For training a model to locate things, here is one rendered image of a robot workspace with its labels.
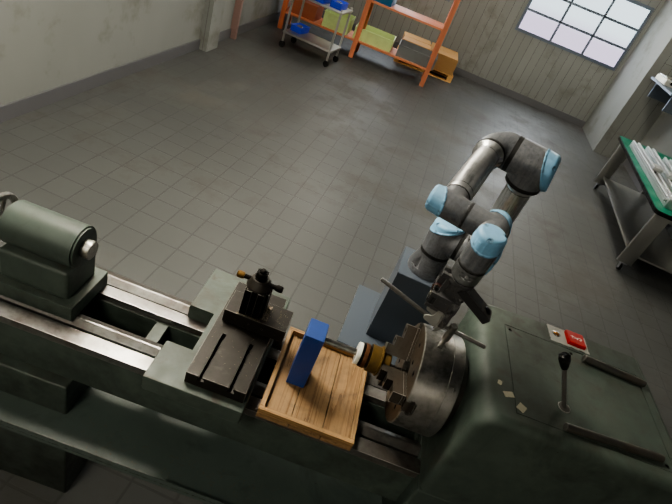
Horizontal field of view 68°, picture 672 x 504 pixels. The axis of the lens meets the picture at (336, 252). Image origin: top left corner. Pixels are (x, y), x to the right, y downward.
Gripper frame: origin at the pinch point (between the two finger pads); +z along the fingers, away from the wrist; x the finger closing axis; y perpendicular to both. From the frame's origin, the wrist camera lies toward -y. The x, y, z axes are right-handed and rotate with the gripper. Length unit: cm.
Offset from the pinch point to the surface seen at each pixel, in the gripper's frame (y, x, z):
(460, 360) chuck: -10.1, 1.3, 5.9
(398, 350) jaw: 5.5, -0.6, 16.5
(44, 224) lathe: 112, 22, 15
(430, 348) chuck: -1.1, 2.6, 5.9
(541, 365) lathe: -33.1, -11.1, 4.7
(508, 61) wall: -12, -886, 177
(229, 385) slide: 44, 29, 30
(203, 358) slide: 55, 25, 31
